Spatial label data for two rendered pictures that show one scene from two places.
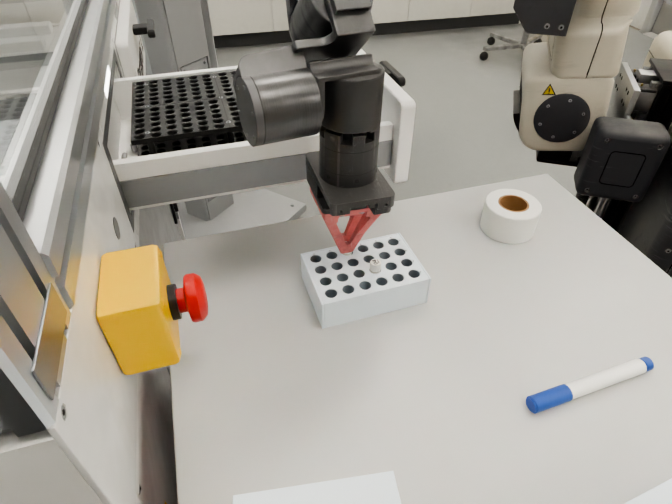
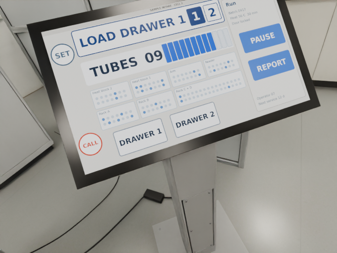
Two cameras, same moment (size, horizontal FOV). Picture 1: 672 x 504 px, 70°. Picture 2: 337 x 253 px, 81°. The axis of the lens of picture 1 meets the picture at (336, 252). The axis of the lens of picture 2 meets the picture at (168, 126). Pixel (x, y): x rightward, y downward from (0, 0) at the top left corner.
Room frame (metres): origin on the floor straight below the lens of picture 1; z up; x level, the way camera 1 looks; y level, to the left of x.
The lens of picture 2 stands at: (1.23, 0.20, 1.24)
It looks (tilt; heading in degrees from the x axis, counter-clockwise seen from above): 38 degrees down; 48
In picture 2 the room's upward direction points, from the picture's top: 11 degrees counter-clockwise
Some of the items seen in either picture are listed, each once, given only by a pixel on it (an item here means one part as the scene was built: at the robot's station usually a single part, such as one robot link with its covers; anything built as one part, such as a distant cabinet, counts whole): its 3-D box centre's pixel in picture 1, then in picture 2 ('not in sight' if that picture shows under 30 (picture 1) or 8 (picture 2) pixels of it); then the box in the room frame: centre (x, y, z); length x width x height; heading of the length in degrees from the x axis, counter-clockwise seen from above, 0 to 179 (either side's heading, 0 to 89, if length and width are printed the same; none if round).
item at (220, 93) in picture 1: (224, 120); not in sight; (0.61, 0.15, 0.87); 0.22 x 0.18 x 0.06; 107
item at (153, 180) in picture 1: (218, 124); not in sight; (0.60, 0.16, 0.86); 0.40 x 0.26 x 0.06; 107
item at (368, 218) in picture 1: (344, 211); not in sight; (0.42, -0.01, 0.85); 0.07 x 0.07 x 0.09; 17
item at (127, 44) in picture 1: (132, 49); not in sight; (0.87, 0.36, 0.87); 0.29 x 0.02 x 0.11; 17
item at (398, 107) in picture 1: (364, 98); not in sight; (0.67, -0.04, 0.87); 0.29 x 0.02 x 0.11; 17
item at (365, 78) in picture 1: (345, 96); not in sight; (0.42, -0.01, 0.98); 0.07 x 0.06 x 0.07; 115
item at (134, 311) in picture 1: (145, 307); not in sight; (0.26, 0.15, 0.88); 0.07 x 0.05 x 0.07; 17
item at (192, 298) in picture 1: (187, 299); not in sight; (0.27, 0.12, 0.88); 0.04 x 0.03 x 0.04; 17
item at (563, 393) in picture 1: (591, 383); not in sight; (0.26, -0.24, 0.77); 0.14 x 0.02 x 0.02; 110
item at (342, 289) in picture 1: (363, 277); not in sight; (0.39, -0.03, 0.78); 0.12 x 0.08 x 0.04; 108
